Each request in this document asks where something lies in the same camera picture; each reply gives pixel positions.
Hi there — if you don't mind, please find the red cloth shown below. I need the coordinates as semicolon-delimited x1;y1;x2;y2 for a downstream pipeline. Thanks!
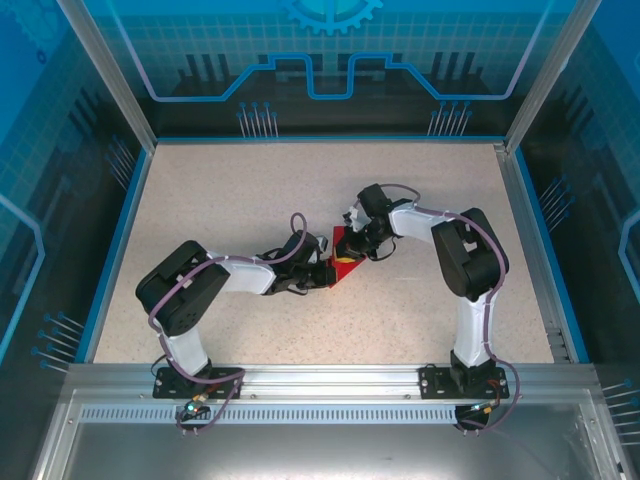
327;225;370;291

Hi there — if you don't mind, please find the steel sheet tray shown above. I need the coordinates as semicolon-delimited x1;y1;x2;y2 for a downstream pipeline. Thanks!
29;389;626;480

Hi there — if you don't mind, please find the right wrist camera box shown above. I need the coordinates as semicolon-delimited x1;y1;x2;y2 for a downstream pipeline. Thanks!
342;198;372;234

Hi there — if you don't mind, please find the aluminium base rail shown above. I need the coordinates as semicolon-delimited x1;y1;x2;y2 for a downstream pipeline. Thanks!
67;363;599;396

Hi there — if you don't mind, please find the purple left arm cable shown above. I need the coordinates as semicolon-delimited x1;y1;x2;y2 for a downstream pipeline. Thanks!
149;213;307;434

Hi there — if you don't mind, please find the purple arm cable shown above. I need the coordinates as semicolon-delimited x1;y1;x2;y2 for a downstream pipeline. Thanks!
349;183;524;434
149;213;307;434

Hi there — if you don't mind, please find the slotted metal cable duct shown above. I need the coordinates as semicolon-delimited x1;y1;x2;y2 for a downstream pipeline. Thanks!
79;405;581;425

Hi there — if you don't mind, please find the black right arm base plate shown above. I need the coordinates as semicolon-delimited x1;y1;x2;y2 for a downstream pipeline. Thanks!
418;364;511;401

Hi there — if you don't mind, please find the aluminium side rail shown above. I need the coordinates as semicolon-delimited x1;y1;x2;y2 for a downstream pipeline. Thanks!
494;142;571;364

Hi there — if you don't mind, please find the green lit cable connector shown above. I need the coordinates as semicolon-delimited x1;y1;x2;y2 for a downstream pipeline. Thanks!
182;394;211;416
467;397;504;416

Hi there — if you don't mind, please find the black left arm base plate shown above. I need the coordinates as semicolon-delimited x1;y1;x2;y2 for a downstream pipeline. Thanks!
152;366;246;401

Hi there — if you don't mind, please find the aluminium corner post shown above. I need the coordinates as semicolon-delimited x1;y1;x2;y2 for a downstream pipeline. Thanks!
54;0;159;151
503;0;601;154

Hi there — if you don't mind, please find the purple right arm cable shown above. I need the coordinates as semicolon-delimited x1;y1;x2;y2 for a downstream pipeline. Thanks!
349;183;524;434

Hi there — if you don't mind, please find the blue printed enclosure side panel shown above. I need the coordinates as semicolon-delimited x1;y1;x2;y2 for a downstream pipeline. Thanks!
0;0;151;480
519;0;640;480

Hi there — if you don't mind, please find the blue printed enclosure rear panel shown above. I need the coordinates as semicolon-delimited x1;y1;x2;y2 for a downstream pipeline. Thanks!
57;0;591;139

